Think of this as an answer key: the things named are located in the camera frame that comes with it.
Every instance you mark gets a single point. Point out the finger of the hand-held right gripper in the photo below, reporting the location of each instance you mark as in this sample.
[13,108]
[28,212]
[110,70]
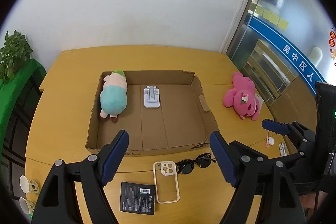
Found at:
[273,125]
[304,161]

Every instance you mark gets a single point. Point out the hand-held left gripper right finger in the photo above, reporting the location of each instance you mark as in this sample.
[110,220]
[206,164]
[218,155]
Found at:
[223,161]

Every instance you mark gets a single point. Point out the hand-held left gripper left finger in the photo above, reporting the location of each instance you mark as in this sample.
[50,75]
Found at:
[115,158]

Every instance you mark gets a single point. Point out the cardboard box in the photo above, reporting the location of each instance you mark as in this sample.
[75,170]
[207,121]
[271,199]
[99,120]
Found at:
[170,124]

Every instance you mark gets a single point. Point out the wooden desktop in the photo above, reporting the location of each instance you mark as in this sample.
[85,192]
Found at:
[65,113]

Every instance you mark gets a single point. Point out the small white earbud case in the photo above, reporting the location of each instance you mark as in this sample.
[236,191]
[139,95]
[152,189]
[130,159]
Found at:
[270,140]

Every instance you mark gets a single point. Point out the orange pen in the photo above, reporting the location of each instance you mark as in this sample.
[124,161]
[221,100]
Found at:
[267,144]

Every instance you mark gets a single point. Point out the small white device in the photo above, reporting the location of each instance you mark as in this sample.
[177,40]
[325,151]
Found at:
[283,149]

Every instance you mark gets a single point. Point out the white paper bag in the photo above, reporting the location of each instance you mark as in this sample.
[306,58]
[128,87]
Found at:
[260,101]

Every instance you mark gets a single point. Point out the black sunglasses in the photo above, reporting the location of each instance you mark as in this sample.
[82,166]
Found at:
[185,166]

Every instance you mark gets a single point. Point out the pink plush bear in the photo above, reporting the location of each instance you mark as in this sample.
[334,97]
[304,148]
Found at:
[242,100]

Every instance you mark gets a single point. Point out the cream phone case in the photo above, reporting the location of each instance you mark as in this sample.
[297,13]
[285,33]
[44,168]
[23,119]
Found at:
[155,182]

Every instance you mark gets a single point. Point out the flat black box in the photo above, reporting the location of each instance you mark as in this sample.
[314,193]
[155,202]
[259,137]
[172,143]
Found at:
[136,200]

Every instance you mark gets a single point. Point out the teal and pink plush pig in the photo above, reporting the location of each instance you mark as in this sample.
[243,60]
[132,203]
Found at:
[114,98]

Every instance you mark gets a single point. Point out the white folding phone stand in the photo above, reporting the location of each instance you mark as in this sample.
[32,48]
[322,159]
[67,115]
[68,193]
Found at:
[151,99]

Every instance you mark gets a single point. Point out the blue curved banner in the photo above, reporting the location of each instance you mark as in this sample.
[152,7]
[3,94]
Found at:
[291,54]

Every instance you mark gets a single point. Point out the red window stickers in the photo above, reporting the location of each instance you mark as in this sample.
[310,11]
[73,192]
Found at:
[332,43]

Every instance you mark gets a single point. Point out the leaf print paper cup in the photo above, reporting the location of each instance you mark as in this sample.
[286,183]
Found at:
[26,205]
[27,184]

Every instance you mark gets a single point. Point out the yellow sticky note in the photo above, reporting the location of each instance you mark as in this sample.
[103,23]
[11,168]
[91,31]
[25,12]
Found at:
[283,23]
[267,14]
[275,19]
[260,10]

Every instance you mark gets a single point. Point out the green cloth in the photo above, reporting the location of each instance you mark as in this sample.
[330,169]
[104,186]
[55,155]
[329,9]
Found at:
[15,92]

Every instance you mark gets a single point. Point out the green potted plant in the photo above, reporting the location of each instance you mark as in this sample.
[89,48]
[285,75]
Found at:
[14,53]

